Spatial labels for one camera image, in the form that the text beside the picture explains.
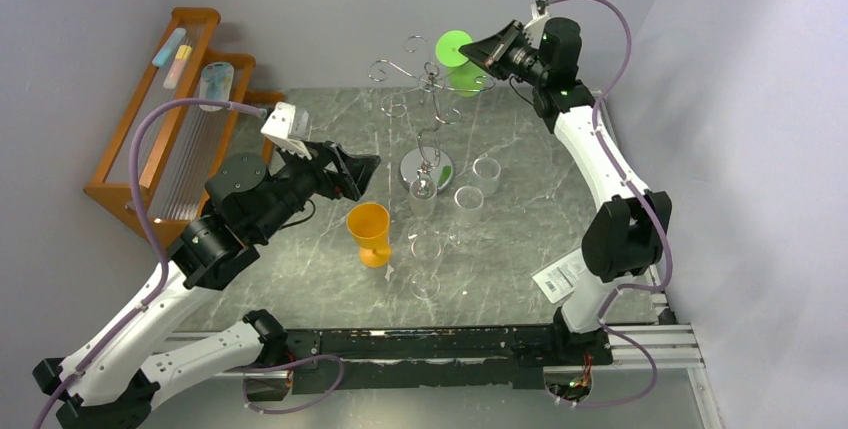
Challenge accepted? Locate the green plastic wine glass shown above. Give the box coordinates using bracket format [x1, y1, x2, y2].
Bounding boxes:
[435, 29, 487, 97]

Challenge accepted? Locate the orange plastic wine glass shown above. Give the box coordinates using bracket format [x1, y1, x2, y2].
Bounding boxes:
[346, 202, 392, 268]

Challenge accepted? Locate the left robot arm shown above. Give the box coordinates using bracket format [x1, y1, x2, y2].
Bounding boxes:
[33, 141, 381, 428]

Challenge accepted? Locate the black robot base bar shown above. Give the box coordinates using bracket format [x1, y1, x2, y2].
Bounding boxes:
[246, 322, 613, 395]

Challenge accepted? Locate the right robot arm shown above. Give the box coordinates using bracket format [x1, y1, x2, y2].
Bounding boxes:
[459, 17, 672, 364]

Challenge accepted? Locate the clear stemmed wine glass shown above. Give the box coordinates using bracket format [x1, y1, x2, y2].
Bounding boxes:
[408, 175, 438, 221]

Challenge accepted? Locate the chrome wine glass rack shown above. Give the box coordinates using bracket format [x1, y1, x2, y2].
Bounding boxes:
[368, 35, 494, 193]

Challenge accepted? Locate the clear wine glass lying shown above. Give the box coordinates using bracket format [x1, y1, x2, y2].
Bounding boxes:
[409, 222, 463, 301]

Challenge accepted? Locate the blue blister pack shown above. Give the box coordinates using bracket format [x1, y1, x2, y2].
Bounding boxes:
[198, 61, 235, 102]

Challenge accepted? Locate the orange wooden display shelf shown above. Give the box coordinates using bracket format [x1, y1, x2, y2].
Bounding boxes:
[84, 7, 285, 246]

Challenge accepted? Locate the pastel toothbrush package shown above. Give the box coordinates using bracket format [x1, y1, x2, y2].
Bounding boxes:
[151, 27, 193, 90]

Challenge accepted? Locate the white printed package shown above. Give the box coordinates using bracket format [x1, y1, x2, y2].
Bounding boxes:
[532, 249, 586, 303]

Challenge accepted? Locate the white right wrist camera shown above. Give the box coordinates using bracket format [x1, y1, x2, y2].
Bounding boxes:
[525, 0, 550, 35]

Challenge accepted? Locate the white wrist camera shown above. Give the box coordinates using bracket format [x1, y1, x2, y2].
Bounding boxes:
[260, 102, 312, 160]
[525, 0, 550, 35]

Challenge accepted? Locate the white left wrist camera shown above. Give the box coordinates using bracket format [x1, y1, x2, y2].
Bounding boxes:
[260, 102, 312, 160]

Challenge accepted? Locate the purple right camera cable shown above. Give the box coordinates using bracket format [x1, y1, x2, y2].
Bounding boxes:
[543, 0, 676, 409]

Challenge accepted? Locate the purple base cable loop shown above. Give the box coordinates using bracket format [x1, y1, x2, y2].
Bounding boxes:
[228, 353, 349, 416]

